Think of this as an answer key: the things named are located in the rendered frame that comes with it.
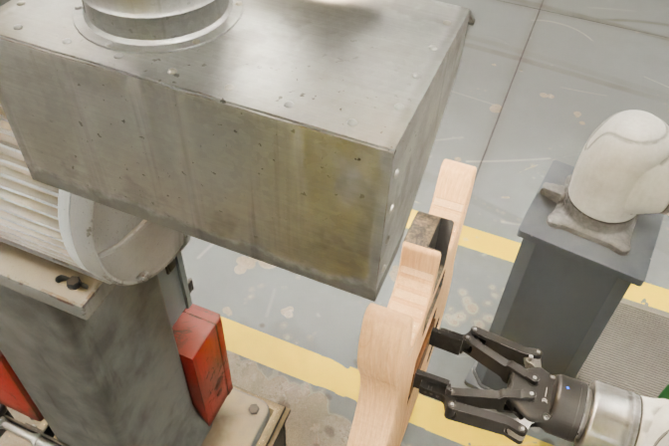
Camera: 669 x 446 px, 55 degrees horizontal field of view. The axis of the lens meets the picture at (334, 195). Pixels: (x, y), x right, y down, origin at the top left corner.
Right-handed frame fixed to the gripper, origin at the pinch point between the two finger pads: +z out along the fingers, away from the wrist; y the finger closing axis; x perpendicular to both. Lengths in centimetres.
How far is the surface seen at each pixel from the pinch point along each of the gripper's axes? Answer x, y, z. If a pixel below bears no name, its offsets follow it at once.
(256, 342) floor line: -93, 56, 58
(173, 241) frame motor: 17.0, -9.8, 30.6
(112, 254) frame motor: 22.8, -18.9, 31.2
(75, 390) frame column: -22, -13, 52
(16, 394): -35, -12, 69
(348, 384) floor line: -94, 54, 26
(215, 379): -53, 16, 45
